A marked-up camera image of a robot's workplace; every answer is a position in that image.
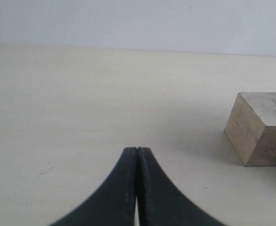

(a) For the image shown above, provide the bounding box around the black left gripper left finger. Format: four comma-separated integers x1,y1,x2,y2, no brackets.
52,147,137,226

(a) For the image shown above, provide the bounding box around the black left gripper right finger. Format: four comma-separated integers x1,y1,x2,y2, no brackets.
136,147,223,226

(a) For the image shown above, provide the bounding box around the largest wooden cube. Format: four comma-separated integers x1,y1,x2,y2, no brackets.
225,92,276,167

